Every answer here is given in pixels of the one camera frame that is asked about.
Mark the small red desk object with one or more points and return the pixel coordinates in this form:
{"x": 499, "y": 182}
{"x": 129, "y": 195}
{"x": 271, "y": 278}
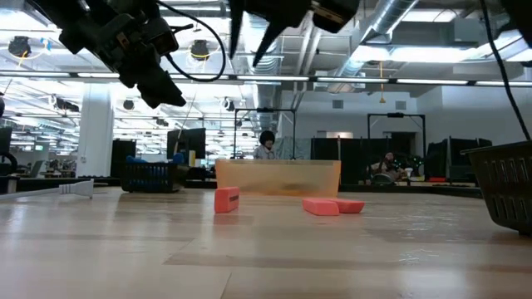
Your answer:
{"x": 436, "y": 179}

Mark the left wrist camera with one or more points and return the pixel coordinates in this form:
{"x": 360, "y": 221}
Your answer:
{"x": 162, "y": 37}

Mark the ribbed round air duct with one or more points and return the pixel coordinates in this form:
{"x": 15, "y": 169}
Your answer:
{"x": 276, "y": 62}

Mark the white pillar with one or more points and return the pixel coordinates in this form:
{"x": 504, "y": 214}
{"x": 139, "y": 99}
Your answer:
{"x": 95, "y": 133}

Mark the black ceiling camera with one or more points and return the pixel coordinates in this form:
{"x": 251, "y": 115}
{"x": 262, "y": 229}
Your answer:
{"x": 18, "y": 45}
{"x": 200, "y": 50}

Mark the black cabinet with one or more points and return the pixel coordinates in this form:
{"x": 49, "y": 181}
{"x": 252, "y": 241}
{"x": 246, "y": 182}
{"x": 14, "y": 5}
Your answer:
{"x": 122, "y": 153}

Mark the person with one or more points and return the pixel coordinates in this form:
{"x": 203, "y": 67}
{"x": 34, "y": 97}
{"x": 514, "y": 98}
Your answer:
{"x": 266, "y": 145}
{"x": 388, "y": 166}

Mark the orange translucent plastic bin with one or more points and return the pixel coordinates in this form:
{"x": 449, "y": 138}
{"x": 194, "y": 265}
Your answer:
{"x": 278, "y": 176}

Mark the grey rectangular air duct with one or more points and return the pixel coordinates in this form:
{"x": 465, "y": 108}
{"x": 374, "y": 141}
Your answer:
{"x": 428, "y": 33}

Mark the black partition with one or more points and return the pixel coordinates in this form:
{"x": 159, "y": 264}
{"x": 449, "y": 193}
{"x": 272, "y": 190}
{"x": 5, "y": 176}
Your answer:
{"x": 345, "y": 158}

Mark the black desk equipment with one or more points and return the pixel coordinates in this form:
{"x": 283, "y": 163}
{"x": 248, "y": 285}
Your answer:
{"x": 457, "y": 158}

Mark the slanted round air duct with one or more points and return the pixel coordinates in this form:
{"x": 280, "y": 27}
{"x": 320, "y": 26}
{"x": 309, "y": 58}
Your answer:
{"x": 390, "y": 16}

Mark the long horizontal light bar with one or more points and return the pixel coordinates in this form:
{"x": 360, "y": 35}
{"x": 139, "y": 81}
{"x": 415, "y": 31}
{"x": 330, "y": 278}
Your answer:
{"x": 353, "y": 80}

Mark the black monitor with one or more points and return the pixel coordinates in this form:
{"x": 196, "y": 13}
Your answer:
{"x": 187, "y": 143}

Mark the orange rubber eraser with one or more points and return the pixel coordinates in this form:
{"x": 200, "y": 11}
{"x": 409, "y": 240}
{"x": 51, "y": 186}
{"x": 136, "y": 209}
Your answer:
{"x": 225, "y": 200}
{"x": 351, "y": 205}
{"x": 320, "y": 207}

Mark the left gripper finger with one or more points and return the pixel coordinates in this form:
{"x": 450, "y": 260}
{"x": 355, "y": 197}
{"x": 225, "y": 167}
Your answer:
{"x": 158, "y": 89}

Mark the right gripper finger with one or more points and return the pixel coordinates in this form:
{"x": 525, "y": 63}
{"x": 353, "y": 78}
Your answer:
{"x": 236, "y": 21}
{"x": 269, "y": 37}

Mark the black rig frame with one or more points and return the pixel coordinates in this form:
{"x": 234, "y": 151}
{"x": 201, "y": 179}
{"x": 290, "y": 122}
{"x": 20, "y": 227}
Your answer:
{"x": 266, "y": 110}
{"x": 395, "y": 115}

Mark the black slotted plastic basket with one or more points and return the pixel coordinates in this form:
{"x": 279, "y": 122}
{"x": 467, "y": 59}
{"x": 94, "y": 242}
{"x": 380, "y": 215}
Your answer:
{"x": 151, "y": 178}
{"x": 507, "y": 187}

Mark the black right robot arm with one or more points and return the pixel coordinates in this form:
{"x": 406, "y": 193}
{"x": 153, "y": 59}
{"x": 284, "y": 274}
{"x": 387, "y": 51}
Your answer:
{"x": 519, "y": 16}

